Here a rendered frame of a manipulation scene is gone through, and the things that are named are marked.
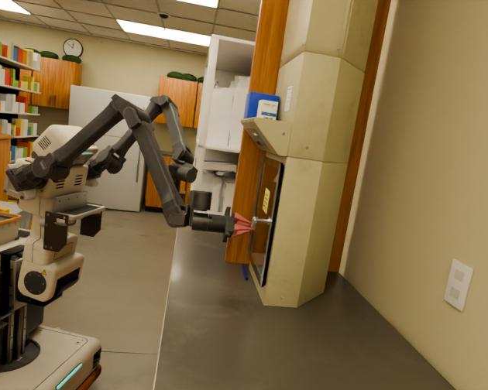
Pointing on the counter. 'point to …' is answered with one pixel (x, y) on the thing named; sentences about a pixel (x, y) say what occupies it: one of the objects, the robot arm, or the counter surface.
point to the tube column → (330, 29)
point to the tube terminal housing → (311, 174)
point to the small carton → (267, 109)
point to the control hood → (271, 133)
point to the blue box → (256, 103)
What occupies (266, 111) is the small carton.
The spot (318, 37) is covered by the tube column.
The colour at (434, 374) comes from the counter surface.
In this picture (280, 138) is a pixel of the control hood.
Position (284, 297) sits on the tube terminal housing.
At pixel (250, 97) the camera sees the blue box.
